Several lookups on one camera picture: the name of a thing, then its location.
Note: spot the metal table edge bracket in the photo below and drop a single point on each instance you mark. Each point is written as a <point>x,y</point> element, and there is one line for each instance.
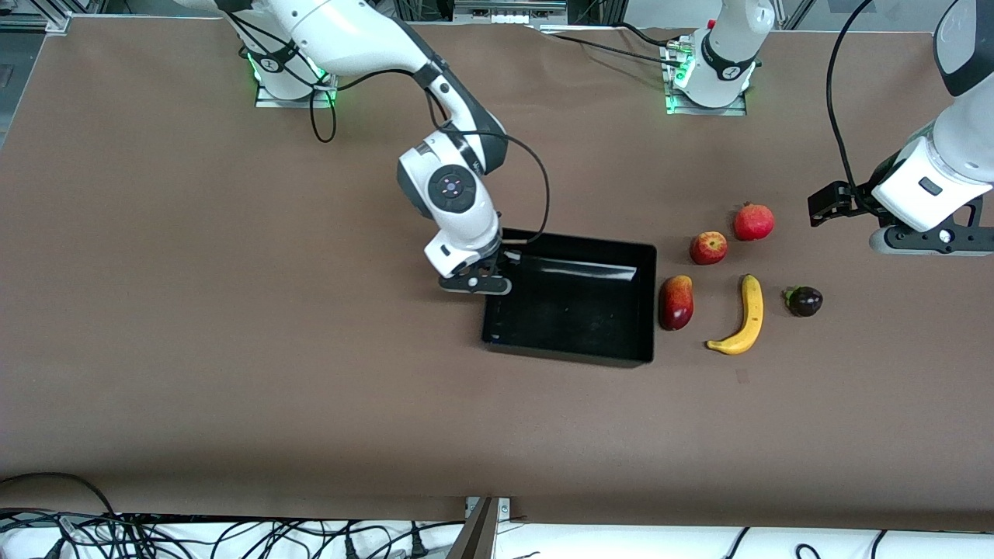
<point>505,508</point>

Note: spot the dark purple mangosteen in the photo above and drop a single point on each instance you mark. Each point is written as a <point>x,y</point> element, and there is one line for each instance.
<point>805,301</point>

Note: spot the red yellow apple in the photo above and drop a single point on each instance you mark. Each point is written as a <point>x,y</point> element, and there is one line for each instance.
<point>708,248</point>

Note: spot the dark aluminium profile beam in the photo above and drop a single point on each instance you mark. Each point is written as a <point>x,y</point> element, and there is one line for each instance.
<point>475,536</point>

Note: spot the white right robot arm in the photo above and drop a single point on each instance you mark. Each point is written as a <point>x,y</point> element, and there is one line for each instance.
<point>349,31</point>

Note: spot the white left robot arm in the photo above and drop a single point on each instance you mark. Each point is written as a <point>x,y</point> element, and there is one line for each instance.
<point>730,39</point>

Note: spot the black plastic box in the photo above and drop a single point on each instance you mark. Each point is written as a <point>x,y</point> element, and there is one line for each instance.
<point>575,310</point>

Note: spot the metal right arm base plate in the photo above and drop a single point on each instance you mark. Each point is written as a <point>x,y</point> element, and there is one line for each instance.
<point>268,102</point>

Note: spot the grey electronics rack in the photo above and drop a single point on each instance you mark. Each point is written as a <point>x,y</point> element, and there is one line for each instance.
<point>509,9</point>

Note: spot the red yellow mango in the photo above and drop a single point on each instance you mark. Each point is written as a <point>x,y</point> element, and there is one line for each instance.
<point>675,303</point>

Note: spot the brown table cover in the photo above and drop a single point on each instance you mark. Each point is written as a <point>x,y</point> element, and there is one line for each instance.
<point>233,349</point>

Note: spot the red pomegranate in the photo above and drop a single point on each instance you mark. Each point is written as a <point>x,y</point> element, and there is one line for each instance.
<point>753,222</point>

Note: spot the yellow banana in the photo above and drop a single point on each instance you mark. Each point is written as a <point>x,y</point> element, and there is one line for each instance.
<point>751,310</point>

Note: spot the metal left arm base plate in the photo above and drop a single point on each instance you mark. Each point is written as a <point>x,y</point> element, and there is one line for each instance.
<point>734,109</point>

